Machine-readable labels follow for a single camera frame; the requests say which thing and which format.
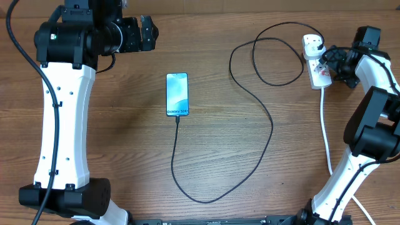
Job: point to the white charger plug adapter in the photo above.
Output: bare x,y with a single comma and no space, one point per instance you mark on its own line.
312,52

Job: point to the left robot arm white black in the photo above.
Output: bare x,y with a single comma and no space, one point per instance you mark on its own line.
68,46

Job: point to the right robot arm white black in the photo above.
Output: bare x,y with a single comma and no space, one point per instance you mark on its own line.
372,133

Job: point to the white power strip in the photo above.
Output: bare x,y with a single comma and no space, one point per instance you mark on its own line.
319,74

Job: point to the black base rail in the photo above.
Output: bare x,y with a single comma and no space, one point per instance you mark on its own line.
269,220

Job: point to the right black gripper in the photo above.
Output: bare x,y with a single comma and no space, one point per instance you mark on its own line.
352,80

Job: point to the blue Galaxy smartphone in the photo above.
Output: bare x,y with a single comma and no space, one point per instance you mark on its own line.
177,94

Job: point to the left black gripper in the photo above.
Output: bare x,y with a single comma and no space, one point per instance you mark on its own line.
149,30

